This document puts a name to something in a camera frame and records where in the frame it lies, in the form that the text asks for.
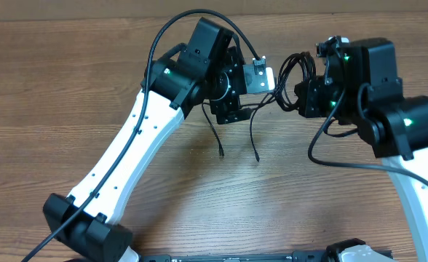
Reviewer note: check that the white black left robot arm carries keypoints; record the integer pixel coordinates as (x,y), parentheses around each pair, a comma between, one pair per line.
(87,219)

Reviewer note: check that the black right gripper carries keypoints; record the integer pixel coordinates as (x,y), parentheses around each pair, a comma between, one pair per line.
(310,94)

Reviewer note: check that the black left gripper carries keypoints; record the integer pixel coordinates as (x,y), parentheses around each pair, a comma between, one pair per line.
(232,102)

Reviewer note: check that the brown cardboard back panel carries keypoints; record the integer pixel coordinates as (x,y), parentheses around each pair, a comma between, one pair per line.
(90,9)

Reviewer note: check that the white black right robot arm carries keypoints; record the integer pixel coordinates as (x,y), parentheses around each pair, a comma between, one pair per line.
(360,86)

